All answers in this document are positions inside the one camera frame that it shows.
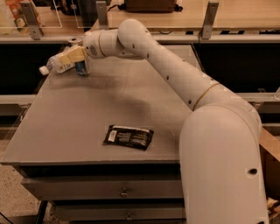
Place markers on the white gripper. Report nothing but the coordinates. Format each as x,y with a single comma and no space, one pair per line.
91,44

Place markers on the redbull can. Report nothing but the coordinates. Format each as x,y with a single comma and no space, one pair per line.
82,67

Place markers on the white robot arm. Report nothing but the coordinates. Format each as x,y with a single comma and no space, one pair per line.
219,156

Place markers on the clear plastic water bottle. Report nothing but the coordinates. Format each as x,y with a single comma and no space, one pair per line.
55,65

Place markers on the orange snack bag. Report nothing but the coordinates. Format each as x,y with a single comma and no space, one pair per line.
17,15

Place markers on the black snack packet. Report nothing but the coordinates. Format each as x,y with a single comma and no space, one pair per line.
138,138

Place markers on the grey upper drawer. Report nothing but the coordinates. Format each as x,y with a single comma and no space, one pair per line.
105,187

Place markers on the grey drawer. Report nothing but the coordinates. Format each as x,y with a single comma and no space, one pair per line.
105,187
119,212

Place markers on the grey lower drawer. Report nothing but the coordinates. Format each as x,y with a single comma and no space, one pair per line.
119,212

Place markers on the cardboard box with snacks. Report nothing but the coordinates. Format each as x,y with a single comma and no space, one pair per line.
270,155

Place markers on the middle metal bracket post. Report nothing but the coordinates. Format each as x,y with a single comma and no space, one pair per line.
102,14

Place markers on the metal bracket post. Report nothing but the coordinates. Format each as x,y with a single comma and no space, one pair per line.
207,27
31,19
102,14

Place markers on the left metal bracket post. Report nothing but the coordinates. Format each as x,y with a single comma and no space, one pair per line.
31,19

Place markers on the right metal bracket post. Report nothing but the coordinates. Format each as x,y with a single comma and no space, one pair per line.
207,27

